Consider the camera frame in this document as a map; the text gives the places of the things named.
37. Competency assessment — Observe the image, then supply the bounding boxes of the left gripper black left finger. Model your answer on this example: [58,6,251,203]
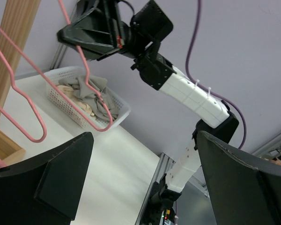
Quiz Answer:
[0,132,94,225]

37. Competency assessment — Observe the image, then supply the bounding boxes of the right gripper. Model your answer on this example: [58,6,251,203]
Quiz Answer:
[57,0,128,61]

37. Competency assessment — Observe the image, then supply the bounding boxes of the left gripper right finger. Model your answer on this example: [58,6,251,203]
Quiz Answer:
[197,131,281,225]

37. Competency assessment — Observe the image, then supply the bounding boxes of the grey trousers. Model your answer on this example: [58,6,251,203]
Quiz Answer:
[58,75,119,121]

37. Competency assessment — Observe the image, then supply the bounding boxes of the pink wire hanger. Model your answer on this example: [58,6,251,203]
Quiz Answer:
[0,17,47,169]
[58,0,114,132]

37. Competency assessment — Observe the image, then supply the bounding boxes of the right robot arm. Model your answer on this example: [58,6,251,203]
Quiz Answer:
[57,0,239,225]

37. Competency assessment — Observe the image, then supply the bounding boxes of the beige garment in basket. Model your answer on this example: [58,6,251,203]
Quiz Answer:
[57,85,95,117]

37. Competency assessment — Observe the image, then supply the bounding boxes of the wooden clothes rack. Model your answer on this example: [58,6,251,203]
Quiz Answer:
[0,0,42,169]

